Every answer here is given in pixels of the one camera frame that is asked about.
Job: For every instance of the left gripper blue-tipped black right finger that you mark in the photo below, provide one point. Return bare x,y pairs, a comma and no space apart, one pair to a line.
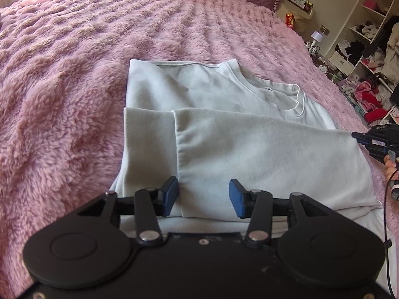
260,207

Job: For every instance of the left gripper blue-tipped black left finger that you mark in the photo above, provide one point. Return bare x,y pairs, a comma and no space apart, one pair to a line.
146,206

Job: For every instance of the white sweatshirt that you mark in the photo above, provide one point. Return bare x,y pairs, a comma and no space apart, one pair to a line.
207,124

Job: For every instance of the person's right hand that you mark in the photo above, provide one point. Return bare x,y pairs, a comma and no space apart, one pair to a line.
391,171

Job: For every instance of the white open wardrobe shelf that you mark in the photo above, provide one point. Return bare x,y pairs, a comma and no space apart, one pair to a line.
366,54

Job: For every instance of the white table lamp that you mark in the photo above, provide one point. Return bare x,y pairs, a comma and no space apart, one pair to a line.
313,45

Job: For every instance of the red yellow snack bag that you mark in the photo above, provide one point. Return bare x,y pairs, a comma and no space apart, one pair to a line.
290,21

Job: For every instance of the cream bedside shelf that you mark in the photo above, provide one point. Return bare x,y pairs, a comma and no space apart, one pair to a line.
301,9

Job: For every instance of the pink fluffy blanket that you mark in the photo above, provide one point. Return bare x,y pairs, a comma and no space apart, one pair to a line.
64,66

